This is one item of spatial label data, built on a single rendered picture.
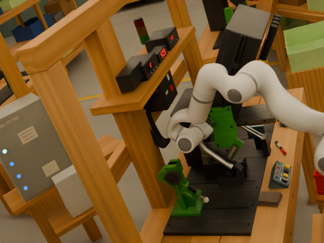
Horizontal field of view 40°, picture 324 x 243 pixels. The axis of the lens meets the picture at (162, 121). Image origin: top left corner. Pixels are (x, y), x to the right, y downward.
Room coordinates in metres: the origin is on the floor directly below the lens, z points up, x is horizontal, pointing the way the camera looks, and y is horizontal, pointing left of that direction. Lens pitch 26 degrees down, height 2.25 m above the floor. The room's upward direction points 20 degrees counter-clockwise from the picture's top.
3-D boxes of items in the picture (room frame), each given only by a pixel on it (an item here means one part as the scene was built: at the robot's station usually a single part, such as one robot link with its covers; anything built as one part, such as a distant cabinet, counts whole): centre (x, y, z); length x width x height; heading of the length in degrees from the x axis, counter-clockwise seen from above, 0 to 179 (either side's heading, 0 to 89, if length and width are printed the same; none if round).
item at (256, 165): (2.04, -0.27, 0.89); 1.10 x 0.42 x 0.02; 152
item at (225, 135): (1.94, -0.29, 1.17); 0.13 x 0.12 x 0.20; 152
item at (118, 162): (2.21, 0.05, 1.23); 1.30 x 0.05 x 0.09; 152
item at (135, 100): (2.16, -0.04, 1.52); 0.90 x 0.25 x 0.04; 152
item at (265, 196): (1.60, -0.34, 0.91); 0.10 x 0.08 x 0.03; 52
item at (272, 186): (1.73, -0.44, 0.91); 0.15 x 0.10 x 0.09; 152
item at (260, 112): (2.06, -0.40, 1.11); 0.39 x 0.16 x 0.03; 62
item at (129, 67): (1.89, 0.06, 1.59); 0.15 x 0.07 x 0.07; 152
